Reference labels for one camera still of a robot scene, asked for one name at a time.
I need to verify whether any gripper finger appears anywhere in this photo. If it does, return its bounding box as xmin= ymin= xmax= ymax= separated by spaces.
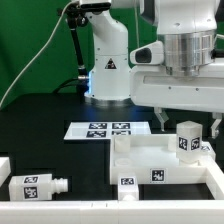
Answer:
xmin=211 ymin=112 xmax=223 ymax=139
xmin=154 ymin=107 xmax=169 ymax=131

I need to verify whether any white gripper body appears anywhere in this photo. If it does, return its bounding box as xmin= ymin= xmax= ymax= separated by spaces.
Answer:
xmin=130 ymin=41 xmax=224 ymax=113

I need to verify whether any white square tabletop part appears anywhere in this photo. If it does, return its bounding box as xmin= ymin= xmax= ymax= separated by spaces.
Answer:
xmin=110 ymin=134 xmax=206 ymax=184

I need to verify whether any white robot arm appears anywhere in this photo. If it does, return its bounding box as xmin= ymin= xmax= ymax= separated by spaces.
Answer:
xmin=81 ymin=0 xmax=224 ymax=136

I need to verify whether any white left fence block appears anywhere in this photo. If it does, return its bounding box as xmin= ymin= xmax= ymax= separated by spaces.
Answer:
xmin=0 ymin=157 xmax=11 ymax=187

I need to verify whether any white right fence wall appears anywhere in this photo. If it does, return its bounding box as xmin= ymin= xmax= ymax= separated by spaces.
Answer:
xmin=206 ymin=160 xmax=224 ymax=200

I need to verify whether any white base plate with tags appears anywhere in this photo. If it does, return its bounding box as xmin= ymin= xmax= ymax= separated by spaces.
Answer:
xmin=64 ymin=122 xmax=151 ymax=140

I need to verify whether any black camera on mount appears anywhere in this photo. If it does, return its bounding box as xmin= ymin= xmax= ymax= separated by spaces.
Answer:
xmin=79 ymin=0 xmax=112 ymax=11

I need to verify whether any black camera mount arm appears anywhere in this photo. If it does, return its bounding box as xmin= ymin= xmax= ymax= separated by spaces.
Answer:
xmin=65 ymin=3 xmax=88 ymax=80

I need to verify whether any grey cable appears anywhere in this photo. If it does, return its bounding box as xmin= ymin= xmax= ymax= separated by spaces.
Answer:
xmin=0 ymin=0 xmax=81 ymax=110

